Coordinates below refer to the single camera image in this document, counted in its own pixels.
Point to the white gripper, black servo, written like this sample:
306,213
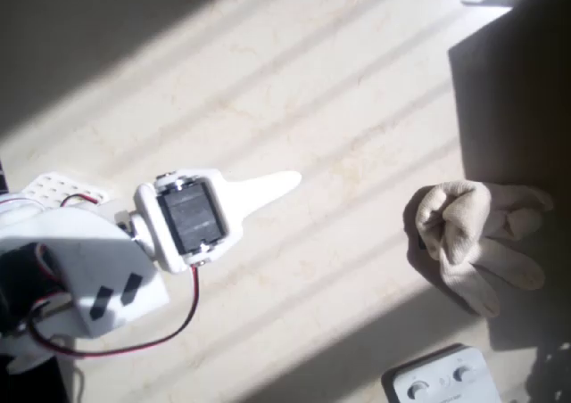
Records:
189,221

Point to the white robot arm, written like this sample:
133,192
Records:
76,229

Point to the white device with knobs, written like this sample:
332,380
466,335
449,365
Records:
437,376

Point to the white perforated base plate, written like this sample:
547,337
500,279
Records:
53,186

